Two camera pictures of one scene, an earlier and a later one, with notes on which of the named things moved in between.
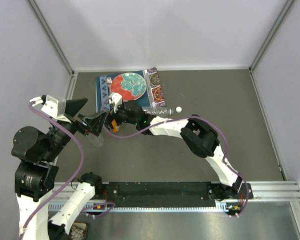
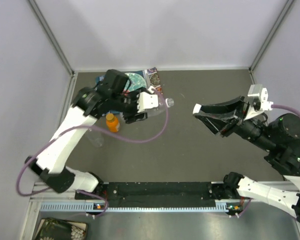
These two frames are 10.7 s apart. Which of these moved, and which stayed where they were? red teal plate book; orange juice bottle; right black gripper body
Moved: right black gripper body
Stayed: red teal plate book; orange juice bottle
